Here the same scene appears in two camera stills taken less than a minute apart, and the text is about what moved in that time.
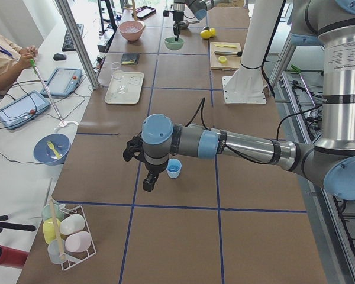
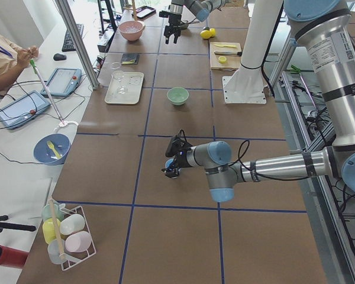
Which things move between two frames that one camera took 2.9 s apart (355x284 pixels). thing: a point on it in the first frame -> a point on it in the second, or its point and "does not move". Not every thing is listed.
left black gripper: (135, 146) -> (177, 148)
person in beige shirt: (5, 60) does not move
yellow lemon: (205, 34) does not move
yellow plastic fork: (51, 145) does not move
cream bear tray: (125, 87) does not move
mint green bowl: (173, 45) -> (177, 96)
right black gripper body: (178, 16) -> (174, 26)
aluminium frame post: (78, 42) does not move
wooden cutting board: (225, 55) does not move
